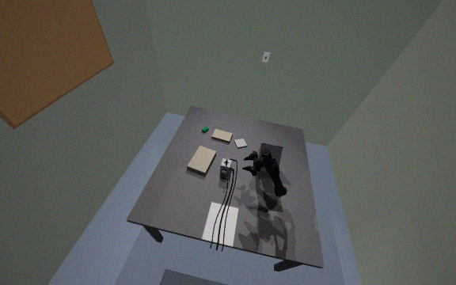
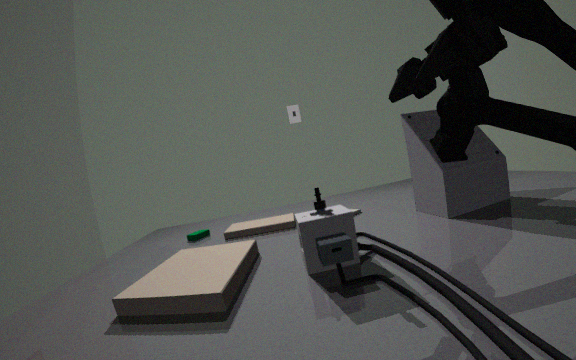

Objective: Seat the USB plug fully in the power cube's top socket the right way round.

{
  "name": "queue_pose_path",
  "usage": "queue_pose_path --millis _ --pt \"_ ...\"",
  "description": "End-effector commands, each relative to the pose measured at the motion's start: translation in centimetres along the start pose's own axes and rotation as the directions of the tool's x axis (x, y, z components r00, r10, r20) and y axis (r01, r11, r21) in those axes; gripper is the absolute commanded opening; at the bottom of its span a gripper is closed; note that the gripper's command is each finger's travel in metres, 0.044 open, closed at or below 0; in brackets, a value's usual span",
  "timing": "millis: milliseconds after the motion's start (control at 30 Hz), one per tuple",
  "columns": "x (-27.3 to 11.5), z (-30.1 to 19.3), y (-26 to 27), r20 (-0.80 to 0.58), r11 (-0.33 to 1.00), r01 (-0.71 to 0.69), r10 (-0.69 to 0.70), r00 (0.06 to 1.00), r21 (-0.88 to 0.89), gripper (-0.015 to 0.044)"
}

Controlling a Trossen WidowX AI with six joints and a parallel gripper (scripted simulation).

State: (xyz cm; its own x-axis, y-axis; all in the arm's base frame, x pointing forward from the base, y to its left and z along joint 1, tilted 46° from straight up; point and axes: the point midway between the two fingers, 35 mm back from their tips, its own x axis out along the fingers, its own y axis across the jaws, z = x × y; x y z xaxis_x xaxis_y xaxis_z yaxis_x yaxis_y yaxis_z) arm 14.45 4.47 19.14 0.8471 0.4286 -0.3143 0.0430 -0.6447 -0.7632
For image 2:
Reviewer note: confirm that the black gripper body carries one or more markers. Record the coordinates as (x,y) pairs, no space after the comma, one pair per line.
(478,36)

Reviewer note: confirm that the black usb plug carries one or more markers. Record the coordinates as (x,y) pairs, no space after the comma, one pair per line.
(320,206)

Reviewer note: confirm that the small green block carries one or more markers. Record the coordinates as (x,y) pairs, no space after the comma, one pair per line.
(198,235)

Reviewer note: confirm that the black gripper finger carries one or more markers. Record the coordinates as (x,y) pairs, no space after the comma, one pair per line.
(449,51)
(406,84)

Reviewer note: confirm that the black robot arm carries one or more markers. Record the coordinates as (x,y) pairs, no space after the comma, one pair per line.
(467,104)

